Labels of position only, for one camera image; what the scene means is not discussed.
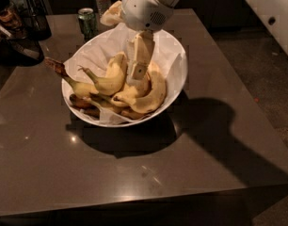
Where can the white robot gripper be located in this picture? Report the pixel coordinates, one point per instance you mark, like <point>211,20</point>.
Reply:
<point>143,10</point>

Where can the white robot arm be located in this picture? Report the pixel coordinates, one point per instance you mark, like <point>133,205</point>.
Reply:
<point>272,13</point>

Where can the yellow banana left long stem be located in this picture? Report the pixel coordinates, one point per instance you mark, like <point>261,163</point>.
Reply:
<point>80,89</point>

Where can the green soda can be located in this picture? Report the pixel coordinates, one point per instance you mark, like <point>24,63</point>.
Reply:
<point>87,22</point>

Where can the white paper liner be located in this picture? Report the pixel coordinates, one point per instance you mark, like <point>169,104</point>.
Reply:
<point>168,54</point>

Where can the brown bananas at bottom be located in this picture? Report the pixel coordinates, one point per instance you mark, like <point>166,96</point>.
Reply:
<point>92,107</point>

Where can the black mesh basket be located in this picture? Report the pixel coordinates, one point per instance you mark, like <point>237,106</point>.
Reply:
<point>35,21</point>

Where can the black round tray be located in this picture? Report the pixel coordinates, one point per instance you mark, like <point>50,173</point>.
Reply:
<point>20,52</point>

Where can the dark glass jar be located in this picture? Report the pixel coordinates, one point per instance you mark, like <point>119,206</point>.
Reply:
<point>9,16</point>

